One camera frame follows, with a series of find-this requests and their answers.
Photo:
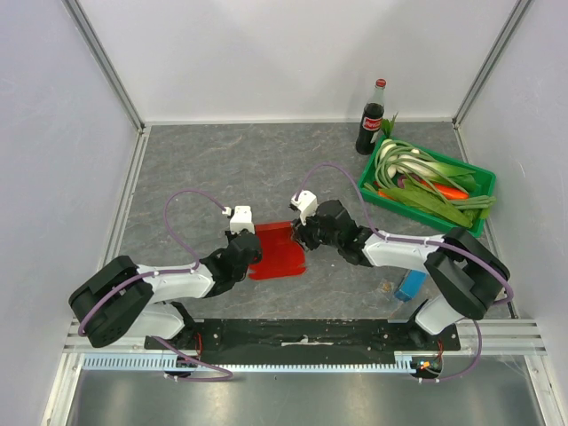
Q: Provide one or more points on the red paper box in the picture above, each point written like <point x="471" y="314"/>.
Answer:
<point x="282" y="256"/>

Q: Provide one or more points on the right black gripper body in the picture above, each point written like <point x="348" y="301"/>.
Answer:
<point x="306" y="231"/>

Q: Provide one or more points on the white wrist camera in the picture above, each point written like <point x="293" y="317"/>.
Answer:
<point x="305" y="203"/>
<point x="240" y="219"/>

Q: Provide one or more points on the cola glass bottle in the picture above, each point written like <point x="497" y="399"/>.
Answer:
<point x="371" y="119"/>

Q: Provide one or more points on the orange carrot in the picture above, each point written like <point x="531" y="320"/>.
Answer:
<point x="445" y="191"/>

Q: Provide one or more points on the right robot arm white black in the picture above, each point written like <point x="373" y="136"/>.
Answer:
<point x="468" y="276"/>

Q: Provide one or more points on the blue rectangular box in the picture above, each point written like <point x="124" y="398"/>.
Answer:
<point x="410" y="285"/>

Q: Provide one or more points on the light blue slotted cable duct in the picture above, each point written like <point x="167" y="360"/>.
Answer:
<point x="172" y="363"/>

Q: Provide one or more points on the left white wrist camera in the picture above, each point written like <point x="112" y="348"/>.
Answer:
<point x="240" y="219"/>

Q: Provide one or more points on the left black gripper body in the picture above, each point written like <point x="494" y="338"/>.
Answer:
<point x="241" y="274"/>

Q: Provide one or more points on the leek with green leaves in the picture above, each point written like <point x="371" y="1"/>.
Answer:
<point x="397" y="156"/>

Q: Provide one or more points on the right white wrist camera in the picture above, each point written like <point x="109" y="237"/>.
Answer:
<point x="305" y="203"/>

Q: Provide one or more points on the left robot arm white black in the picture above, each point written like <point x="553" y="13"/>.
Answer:
<point x="127" y="299"/>

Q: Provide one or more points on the green plastic crate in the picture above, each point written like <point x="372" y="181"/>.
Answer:
<point x="415" y="203"/>

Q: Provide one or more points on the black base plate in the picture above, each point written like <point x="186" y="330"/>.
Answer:
<point x="306" y="342"/>

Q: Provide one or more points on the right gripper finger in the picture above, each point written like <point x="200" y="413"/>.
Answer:
<point x="310" y="245"/>
<point x="299" y="233"/>

